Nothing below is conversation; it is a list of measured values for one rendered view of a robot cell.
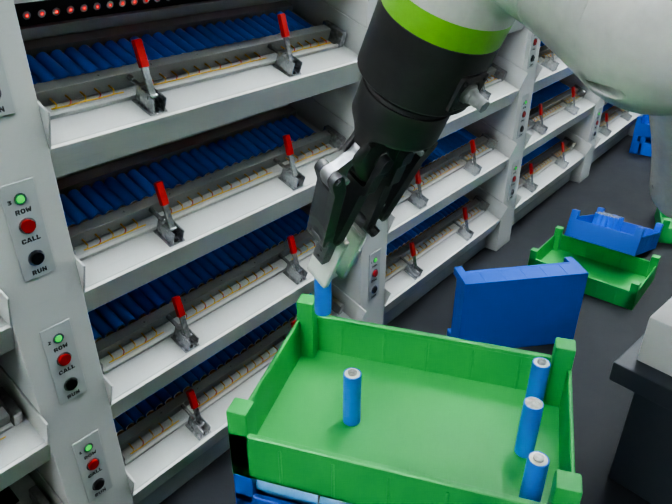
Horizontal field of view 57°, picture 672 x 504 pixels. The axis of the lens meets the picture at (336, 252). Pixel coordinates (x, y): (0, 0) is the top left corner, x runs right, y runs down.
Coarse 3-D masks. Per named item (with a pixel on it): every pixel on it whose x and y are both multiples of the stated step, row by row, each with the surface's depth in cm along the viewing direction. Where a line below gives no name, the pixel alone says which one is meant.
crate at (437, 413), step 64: (320, 320) 72; (320, 384) 69; (384, 384) 69; (448, 384) 69; (512, 384) 69; (256, 448) 56; (320, 448) 61; (384, 448) 61; (448, 448) 61; (512, 448) 61
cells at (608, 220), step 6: (594, 216) 198; (600, 216) 195; (606, 216) 194; (612, 216) 197; (618, 216) 199; (594, 222) 197; (600, 222) 197; (606, 222) 195; (612, 222) 193; (618, 222) 197; (612, 228) 195; (618, 228) 198
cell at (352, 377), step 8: (352, 368) 62; (344, 376) 61; (352, 376) 61; (360, 376) 61; (344, 384) 62; (352, 384) 61; (360, 384) 62; (344, 392) 62; (352, 392) 61; (360, 392) 62; (344, 400) 62; (352, 400) 62; (360, 400) 63; (344, 408) 63; (352, 408) 62; (360, 408) 63; (344, 416) 64; (352, 416) 63; (360, 416) 64; (352, 424) 64
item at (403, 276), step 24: (480, 192) 189; (432, 216) 177; (456, 216) 179; (480, 216) 187; (408, 240) 166; (432, 240) 172; (456, 240) 175; (480, 240) 185; (408, 264) 158; (432, 264) 164; (408, 288) 155; (384, 312) 151
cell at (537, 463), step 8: (528, 456) 52; (536, 456) 52; (544, 456) 52; (528, 464) 52; (536, 464) 52; (544, 464) 52; (528, 472) 52; (536, 472) 52; (544, 472) 52; (528, 480) 52; (536, 480) 52; (544, 480) 52; (520, 488) 54; (528, 488) 53; (536, 488) 52; (520, 496) 54; (528, 496) 53; (536, 496) 53
